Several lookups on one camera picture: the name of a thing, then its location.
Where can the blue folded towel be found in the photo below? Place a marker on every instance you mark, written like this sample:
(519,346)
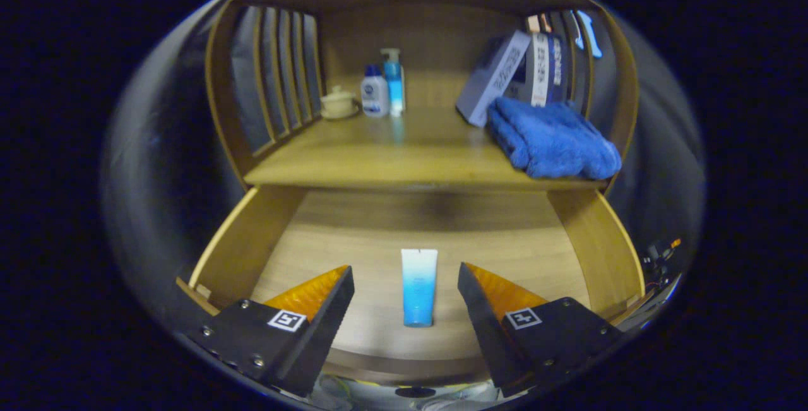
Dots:
(549,139)

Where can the beige lidded teacup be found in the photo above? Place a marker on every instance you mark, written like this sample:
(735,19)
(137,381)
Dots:
(338,105)

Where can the black equipment with orange part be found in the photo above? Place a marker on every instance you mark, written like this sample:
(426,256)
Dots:
(656,262)

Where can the dark blue book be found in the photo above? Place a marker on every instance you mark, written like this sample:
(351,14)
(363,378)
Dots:
(558,64)

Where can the blue pump bottle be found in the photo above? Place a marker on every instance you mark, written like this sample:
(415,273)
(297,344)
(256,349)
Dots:
(393,83)

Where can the grey leaning book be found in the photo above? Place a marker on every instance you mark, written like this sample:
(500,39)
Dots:
(489,79)

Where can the wooden countertop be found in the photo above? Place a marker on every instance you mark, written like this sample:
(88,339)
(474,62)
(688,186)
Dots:
(391,152)

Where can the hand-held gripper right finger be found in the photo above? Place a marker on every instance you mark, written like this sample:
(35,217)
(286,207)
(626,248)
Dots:
(483,326)

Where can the blue white tube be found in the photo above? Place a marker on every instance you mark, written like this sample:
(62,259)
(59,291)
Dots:
(419,291)

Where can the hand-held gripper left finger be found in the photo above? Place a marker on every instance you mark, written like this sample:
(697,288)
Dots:
(328,326)

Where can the white spine book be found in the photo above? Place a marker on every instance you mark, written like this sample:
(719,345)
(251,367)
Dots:
(540,70)

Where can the white bottle with blue cap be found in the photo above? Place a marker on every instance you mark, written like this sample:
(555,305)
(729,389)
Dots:
(374,95)

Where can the black backdrop cloth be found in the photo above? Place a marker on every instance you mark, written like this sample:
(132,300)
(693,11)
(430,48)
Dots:
(158,165)

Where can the wooden drawer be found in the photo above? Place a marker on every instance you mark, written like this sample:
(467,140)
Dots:
(353,240)

